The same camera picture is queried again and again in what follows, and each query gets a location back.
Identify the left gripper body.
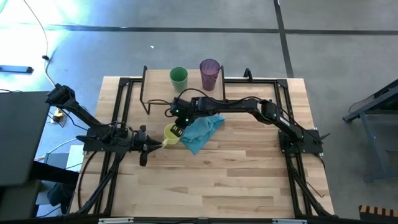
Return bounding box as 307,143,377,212
126,124,149,167

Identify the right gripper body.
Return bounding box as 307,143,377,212
169,96,202,138

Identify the yellow mug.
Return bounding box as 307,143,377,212
161,123,185,149

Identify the green plastic cup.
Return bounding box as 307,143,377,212
169,66,189,93

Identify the purple faceted plastic tumbler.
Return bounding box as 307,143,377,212
199,58,221,91

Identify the teal cloth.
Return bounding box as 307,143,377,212
179,114,227,156

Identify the white box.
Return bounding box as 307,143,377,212
67,144,85,172

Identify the yellow plug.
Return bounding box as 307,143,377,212
52,108,65,123

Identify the dark grey desk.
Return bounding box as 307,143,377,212
0,91,51,187

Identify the black flat bar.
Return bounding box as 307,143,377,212
0,65,34,75

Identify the blue-grey metal cart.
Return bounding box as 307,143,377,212
343,79,398,183

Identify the wooden shelf with black frame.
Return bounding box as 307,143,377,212
139,65,226,115

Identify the black aluminium rig frame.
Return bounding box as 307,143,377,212
70,76,335,218

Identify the aluminium bracket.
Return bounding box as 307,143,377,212
272,218,308,224
98,217,134,224

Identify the white floor cable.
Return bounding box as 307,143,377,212
23,0,58,87

